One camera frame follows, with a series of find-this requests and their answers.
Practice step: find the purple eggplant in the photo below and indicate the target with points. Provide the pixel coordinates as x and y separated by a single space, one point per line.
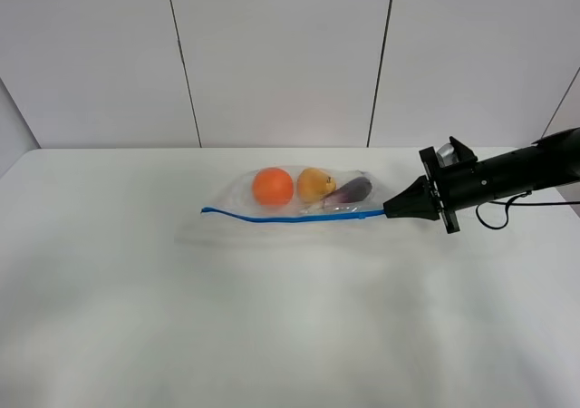
350 196

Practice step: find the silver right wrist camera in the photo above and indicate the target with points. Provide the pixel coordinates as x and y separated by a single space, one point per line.
447 155

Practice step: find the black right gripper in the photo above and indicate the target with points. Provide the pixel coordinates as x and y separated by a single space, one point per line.
434 195

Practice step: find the orange fruit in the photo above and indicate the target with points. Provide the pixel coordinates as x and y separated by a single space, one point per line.
273 187

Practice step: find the yellow pear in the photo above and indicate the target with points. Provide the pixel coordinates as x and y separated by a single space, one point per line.
314 185

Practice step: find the clear zip bag blue strip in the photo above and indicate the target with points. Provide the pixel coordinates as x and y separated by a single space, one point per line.
233 215

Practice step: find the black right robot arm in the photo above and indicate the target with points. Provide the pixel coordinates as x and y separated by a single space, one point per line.
550 162

